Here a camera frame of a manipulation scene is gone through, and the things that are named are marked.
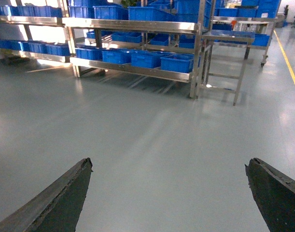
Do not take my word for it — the empty blue bin front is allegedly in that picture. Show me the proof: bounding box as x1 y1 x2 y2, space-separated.
131 51 172 69

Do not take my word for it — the far steel cart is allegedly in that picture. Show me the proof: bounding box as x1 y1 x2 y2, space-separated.
212 16 280 67

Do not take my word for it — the steel shelf rack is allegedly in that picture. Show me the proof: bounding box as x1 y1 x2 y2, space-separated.
0 0 73 63
63 0 214 98

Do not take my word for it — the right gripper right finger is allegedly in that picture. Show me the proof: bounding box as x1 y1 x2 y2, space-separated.
245 158 295 232

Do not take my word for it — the blue bin with red wrap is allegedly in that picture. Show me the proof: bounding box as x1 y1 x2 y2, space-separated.
160 54 201 73

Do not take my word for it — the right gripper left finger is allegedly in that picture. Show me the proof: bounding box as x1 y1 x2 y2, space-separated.
0 158 92 232

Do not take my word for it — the left steel shelf rack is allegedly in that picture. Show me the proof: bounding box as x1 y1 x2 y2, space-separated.
0 0 73 63

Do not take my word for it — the small steel table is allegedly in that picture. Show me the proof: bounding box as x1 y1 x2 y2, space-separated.
197 29 255 105

